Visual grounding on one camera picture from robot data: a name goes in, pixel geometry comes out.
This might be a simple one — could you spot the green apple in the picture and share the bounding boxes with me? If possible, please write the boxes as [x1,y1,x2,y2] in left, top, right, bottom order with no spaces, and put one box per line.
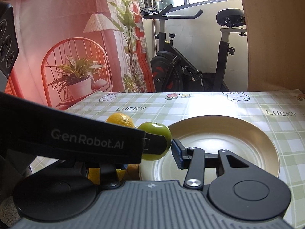
[137,121,173,161]

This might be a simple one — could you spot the orange fruit under gripper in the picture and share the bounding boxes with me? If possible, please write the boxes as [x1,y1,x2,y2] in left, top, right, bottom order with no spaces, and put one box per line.
[87,164,140,185]

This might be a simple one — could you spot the yellow lemon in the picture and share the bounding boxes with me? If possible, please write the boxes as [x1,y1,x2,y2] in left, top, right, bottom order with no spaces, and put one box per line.
[106,113,135,128]

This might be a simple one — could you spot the gold round plate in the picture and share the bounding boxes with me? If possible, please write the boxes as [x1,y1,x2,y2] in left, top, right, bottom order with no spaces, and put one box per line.
[139,115,280,182]

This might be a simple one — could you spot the black exercise bike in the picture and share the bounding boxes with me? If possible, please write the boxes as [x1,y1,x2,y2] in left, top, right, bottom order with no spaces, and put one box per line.
[141,4,247,93]

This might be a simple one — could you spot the green plaid tablecloth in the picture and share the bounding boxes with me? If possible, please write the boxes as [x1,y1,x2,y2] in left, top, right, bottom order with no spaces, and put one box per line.
[30,89,305,229]

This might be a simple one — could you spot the wooden cabinet panel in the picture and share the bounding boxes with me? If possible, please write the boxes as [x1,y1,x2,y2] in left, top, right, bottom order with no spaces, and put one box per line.
[241,0,304,92]

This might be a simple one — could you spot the pink printed wall tapestry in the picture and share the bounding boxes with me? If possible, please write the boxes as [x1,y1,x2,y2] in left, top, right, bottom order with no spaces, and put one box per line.
[1,0,155,109]

